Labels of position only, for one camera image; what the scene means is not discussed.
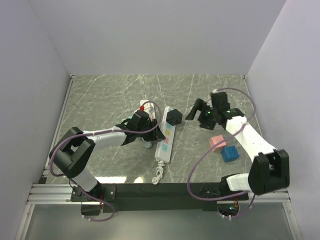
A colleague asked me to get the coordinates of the pink cube socket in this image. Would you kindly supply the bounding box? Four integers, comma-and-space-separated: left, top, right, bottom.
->
209, 135, 227, 152

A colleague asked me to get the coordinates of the long white power strip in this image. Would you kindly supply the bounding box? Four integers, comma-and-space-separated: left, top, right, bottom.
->
154, 106, 176, 164

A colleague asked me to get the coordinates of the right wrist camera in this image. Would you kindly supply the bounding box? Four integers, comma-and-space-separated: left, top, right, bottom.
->
210, 91, 230, 112

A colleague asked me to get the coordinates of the aluminium rail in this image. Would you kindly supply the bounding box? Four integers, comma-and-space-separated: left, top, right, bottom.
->
26, 184, 291, 205

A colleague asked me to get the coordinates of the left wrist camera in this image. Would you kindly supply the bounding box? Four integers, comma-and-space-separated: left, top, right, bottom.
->
127, 110, 149, 131

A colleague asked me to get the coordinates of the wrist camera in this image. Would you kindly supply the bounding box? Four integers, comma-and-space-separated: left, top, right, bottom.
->
127, 110, 149, 131
210, 91, 230, 112

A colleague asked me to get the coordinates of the blue cube socket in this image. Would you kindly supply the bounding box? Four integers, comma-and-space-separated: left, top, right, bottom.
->
221, 145, 240, 163

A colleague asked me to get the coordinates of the teal charger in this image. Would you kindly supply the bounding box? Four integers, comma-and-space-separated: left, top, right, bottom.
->
121, 116, 132, 124

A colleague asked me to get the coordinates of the round blue power hub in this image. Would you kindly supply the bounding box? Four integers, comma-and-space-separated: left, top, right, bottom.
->
144, 141, 153, 149

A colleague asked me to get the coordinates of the black cube socket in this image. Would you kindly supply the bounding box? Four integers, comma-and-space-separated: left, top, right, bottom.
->
166, 109, 183, 126

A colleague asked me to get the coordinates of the black mounting base bar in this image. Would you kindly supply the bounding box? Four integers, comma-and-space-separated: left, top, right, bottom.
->
70, 182, 240, 216

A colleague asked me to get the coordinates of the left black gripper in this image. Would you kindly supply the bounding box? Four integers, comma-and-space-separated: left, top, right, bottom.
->
137, 119, 165, 142

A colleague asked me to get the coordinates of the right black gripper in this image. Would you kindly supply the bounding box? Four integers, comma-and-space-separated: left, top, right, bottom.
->
185, 98, 218, 131

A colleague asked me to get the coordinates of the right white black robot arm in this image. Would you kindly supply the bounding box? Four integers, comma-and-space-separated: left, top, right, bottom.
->
185, 98, 290, 200

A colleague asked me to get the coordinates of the white flat power strip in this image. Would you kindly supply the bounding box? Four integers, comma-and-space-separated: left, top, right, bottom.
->
139, 99, 156, 120

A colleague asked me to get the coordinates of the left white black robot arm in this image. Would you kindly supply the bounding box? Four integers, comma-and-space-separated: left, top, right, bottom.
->
49, 118, 165, 201

